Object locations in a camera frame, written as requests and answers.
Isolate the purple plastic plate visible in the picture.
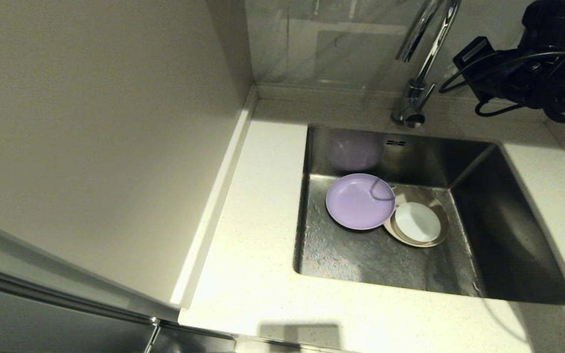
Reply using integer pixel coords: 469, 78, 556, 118
325, 173, 396, 231

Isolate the white plastic bowl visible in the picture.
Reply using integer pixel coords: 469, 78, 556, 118
394, 202, 442, 243

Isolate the beige plastic plate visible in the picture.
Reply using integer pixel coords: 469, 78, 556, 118
384, 185, 450, 248

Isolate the beige cabinet side panel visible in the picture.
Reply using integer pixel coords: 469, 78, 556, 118
0, 0, 258, 308

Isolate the stainless steel sink basin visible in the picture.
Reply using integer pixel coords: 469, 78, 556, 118
292, 124, 565, 306

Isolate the black cable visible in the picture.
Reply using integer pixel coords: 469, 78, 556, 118
438, 49, 565, 118

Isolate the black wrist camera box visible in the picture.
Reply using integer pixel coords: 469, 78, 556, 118
453, 36, 498, 74

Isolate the chrome gooseneck faucet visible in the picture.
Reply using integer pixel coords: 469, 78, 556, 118
390, 0, 461, 129

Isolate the stainless steel appliance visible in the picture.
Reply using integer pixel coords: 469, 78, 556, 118
0, 202, 236, 353

